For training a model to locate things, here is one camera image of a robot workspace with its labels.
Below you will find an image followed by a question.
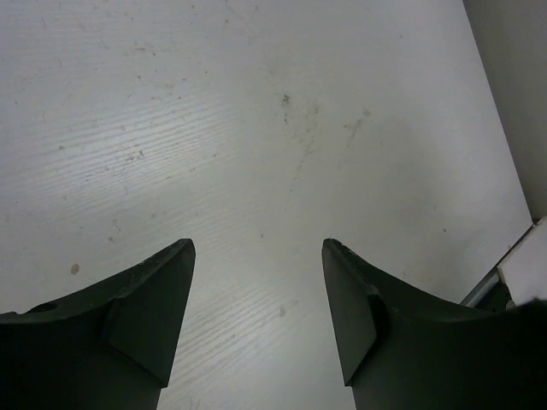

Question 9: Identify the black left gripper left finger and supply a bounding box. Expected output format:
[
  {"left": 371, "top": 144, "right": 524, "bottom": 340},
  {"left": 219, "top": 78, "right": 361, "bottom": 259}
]
[{"left": 1, "top": 239, "right": 196, "bottom": 409}]

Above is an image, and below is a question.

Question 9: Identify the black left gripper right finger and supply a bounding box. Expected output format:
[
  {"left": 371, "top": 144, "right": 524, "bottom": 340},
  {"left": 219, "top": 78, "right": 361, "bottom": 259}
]
[{"left": 321, "top": 238, "right": 546, "bottom": 409}]

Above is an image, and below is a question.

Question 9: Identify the aluminium table edge rail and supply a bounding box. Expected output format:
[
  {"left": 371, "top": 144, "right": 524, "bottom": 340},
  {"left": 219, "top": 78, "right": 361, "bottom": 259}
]
[{"left": 462, "top": 218, "right": 546, "bottom": 313}]

